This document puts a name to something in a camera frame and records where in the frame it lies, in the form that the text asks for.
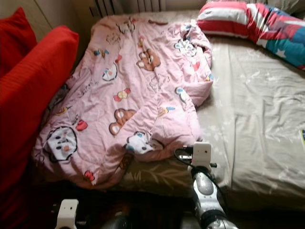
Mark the red cushion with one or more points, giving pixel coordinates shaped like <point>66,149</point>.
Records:
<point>12,38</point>
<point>28,109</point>

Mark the pink cartoon print quilt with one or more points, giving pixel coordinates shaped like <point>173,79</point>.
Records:
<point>133,95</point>

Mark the beige bed sheet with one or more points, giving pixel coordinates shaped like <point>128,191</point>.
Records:
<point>257,105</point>

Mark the red white blue bolster pillow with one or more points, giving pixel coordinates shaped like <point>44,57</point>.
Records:
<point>257,24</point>

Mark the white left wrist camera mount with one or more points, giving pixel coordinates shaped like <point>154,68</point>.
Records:
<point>66,213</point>

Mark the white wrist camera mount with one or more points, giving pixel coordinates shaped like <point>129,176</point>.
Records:
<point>201,153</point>
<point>66,213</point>

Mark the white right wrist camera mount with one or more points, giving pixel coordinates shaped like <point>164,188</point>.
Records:
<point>201,153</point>

